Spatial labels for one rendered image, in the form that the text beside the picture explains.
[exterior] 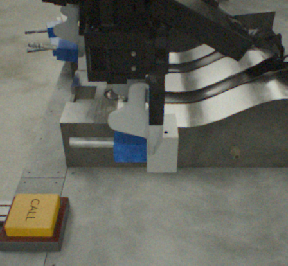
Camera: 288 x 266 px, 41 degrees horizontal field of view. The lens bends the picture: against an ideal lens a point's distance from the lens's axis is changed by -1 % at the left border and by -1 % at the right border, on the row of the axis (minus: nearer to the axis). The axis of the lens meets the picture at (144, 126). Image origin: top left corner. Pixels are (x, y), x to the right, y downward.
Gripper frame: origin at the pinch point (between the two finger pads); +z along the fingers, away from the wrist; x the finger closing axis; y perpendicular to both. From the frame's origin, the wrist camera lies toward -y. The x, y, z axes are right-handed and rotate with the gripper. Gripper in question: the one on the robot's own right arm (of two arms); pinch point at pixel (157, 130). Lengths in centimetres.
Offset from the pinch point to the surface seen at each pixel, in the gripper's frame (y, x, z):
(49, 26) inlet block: 25, -54, 8
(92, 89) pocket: 10.7, -20.9, 6.7
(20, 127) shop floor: 69, -130, 95
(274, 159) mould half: -19.5, -10.0, 13.1
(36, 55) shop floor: 80, -218, 95
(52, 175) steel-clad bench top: 16.3, -7.9, 15.0
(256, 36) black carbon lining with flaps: -19.4, -31.0, 0.9
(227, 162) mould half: -11.9, -10.0, 13.9
